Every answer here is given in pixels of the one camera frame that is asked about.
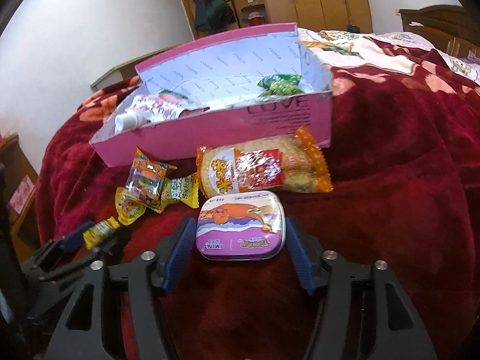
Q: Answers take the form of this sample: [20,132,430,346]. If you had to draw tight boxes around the purple mint tin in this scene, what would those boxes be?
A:
[195,190,286,261]

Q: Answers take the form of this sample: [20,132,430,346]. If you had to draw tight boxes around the yellow cartoon jelly cup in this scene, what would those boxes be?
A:
[115,187,146,226]

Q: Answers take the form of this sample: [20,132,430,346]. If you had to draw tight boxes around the red pot on shelf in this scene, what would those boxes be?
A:
[241,11,265,27]

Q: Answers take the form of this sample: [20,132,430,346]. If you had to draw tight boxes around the dark hanging coats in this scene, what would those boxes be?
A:
[192,0,237,34]

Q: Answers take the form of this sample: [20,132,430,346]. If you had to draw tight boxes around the dark red floral blanket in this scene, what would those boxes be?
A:
[35,33,480,360]

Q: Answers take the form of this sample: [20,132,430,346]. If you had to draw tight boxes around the green peas snack bag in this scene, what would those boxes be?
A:
[257,74,304,97]

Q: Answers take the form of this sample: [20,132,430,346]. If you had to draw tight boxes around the pink cardboard box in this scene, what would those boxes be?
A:
[90,23,333,167]

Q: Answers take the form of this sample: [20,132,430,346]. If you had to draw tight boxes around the rice cracker orange pack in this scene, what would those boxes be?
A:
[196,126,333,197]

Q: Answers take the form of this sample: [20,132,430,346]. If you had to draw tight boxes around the pink checked cartoon bedsheet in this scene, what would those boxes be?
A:
[298,28,479,84]

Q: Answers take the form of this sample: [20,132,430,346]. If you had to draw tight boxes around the wooden headboard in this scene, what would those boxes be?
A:
[399,5,479,59]

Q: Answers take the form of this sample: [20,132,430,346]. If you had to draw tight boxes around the large peach jelly pouch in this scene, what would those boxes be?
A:
[114,94,209,134]

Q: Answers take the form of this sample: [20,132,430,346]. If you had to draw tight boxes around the wooden side cabinet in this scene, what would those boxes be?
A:
[1,133,41,263]

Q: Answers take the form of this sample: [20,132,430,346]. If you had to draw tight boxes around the low white shelf unit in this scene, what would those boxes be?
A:
[90,46,176,93]

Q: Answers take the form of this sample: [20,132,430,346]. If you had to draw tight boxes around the burger gummy candy packet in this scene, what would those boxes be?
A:
[124,148,177,213]

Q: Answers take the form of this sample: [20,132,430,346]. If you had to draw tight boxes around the small green snack bag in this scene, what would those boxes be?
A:
[156,88,188,100]

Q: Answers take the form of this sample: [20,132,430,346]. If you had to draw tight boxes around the black bag by wardrobe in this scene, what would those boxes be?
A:
[346,24,360,33]

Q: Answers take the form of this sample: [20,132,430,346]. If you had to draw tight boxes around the yellow candy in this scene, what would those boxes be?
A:
[82,216,120,250]
[160,174,199,209]

